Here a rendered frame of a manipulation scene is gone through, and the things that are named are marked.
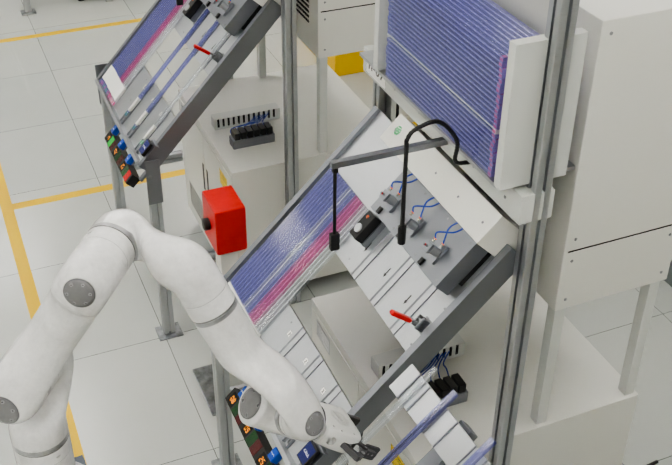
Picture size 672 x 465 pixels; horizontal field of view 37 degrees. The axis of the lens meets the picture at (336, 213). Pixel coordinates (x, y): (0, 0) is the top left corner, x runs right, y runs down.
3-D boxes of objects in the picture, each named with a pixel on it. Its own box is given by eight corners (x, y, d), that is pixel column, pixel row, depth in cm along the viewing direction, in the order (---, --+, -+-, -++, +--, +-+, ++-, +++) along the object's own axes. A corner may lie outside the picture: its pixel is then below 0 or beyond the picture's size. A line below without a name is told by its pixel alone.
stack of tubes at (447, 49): (491, 178, 209) (504, 59, 194) (384, 74, 248) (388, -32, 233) (543, 166, 213) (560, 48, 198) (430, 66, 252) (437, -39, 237)
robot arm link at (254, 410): (322, 402, 197) (292, 393, 204) (273, 386, 189) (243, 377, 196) (309, 444, 196) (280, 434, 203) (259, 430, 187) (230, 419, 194)
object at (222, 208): (212, 416, 343) (196, 227, 299) (192, 371, 361) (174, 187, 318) (279, 397, 351) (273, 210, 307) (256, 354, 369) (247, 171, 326)
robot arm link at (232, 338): (267, 298, 179) (339, 421, 192) (215, 288, 191) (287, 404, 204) (233, 332, 174) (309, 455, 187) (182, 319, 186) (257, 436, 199)
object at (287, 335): (305, 472, 232) (295, 468, 230) (218, 303, 283) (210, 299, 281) (360, 414, 229) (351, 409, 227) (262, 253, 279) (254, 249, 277)
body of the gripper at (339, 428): (329, 423, 197) (367, 436, 204) (308, 390, 205) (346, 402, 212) (306, 452, 199) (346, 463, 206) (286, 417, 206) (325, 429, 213)
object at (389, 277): (420, 361, 228) (406, 353, 225) (311, 209, 278) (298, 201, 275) (521, 254, 223) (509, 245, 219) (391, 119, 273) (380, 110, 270)
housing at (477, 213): (511, 270, 224) (476, 243, 215) (412, 163, 261) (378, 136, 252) (536, 243, 223) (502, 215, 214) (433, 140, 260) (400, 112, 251)
